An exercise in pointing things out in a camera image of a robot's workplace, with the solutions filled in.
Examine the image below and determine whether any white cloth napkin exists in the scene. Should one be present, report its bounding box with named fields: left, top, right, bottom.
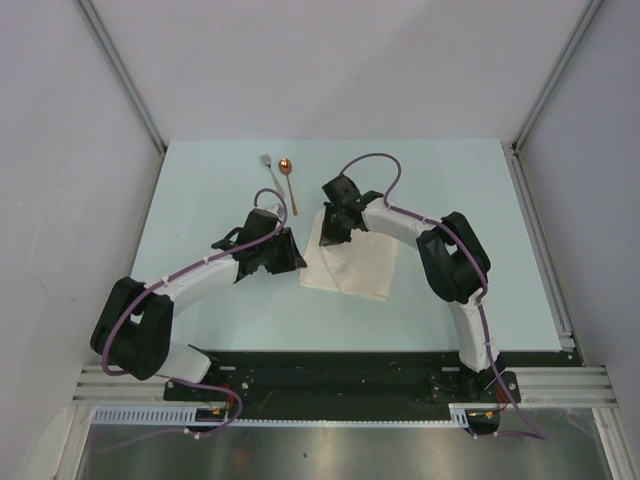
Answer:
left=299, top=210, right=398, bottom=301

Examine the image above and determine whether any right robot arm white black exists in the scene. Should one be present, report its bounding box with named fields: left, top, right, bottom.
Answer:
left=320, top=174, right=501, bottom=401

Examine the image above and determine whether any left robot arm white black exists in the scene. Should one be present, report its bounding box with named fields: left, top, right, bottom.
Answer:
left=90, top=208, right=307, bottom=400

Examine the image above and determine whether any copper spoon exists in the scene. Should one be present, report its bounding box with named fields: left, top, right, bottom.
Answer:
left=278, top=158, right=298, bottom=216

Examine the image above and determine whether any silver fork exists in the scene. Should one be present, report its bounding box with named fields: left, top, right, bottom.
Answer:
left=260, top=154, right=286, bottom=198

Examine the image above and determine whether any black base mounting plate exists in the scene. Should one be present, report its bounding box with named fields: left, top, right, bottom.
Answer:
left=164, top=350, right=581, bottom=409

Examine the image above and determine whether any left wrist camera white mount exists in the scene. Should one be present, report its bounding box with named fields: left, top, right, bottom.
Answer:
left=264, top=204, right=284, bottom=219

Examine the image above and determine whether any right aluminium frame post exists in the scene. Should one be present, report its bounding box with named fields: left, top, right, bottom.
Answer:
left=514, top=0, right=604, bottom=151

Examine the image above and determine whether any aluminium frame post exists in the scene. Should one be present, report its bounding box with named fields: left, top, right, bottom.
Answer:
left=514, top=0, right=604, bottom=151
left=72, top=0, right=168, bottom=154

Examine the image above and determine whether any white slotted cable duct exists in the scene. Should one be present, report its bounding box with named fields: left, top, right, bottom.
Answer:
left=93, top=403, right=496, bottom=427

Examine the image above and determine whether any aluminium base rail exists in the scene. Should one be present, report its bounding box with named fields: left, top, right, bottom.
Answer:
left=72, top=366, right=617, bottom=407

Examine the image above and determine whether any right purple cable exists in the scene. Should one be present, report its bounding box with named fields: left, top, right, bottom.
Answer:
left=339, top=153, right=549, bottom=442

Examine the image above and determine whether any left aluminium frame post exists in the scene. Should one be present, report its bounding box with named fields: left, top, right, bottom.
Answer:
left=72, top=0, right=168, bottom=154

